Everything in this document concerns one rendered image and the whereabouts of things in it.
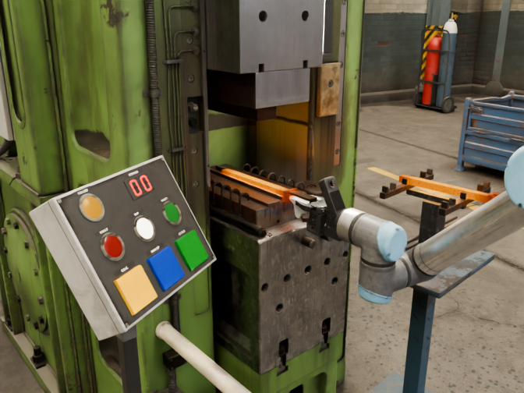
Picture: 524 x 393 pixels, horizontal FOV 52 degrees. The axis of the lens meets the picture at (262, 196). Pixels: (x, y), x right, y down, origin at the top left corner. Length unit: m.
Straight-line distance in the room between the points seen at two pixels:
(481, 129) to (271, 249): 4.17
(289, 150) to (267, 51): 0.54
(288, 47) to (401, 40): 8.27
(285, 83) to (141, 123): 0.41
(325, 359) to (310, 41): 1.05
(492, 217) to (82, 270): 0.86
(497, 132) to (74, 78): 4.32
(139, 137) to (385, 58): 8.30
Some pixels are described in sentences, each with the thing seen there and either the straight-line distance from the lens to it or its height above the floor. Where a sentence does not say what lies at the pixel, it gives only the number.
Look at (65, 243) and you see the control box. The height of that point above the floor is 1.11.
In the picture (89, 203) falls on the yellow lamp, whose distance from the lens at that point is 1.08.
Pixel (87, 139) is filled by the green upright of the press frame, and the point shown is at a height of 1.14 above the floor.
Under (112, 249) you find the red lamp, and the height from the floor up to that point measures 1.09.
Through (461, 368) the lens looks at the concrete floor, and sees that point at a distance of 2.68.
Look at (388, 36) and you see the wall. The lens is 9.56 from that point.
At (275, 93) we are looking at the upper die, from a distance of 1.49.
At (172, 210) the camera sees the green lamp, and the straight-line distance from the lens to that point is 1.23.
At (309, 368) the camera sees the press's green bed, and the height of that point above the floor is 0.39.
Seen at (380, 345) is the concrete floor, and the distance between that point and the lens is 2.73.
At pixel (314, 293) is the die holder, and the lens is 1.74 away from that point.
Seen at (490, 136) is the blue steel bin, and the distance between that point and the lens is 5.47.
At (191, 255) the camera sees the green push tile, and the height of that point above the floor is 1.00.
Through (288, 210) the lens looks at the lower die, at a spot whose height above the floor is 0.95.
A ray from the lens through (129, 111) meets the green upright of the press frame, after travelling 1.41.
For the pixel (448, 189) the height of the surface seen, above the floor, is 0.97.
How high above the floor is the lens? 1.52
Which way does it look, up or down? 19 degrees down
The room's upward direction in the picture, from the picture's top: straight up
